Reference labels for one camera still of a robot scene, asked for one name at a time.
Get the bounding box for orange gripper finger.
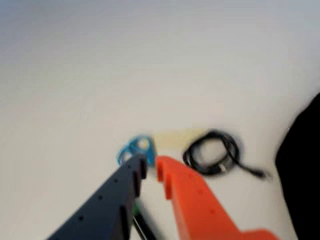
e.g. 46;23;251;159
155;154;281;240

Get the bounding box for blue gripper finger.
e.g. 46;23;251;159
46;153;148;240

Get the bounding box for black fabric bag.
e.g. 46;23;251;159
274;92;320;240

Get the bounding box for black marker with green cap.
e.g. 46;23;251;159
131;203;157;240

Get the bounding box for long beige masking tape strip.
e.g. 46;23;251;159
152;127;211;151

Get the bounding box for teal handled scissors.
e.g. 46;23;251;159
116;134;158;167

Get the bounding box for coiled black cable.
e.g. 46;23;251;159
182;129;267;179

